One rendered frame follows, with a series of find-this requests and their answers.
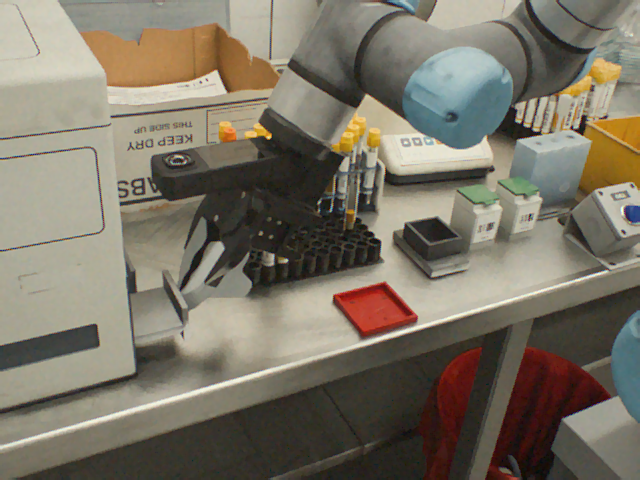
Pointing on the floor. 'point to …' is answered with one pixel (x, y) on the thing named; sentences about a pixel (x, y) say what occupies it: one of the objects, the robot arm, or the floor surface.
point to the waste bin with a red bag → (450, 385)
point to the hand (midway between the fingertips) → (180, 297)
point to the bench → (328, 353)
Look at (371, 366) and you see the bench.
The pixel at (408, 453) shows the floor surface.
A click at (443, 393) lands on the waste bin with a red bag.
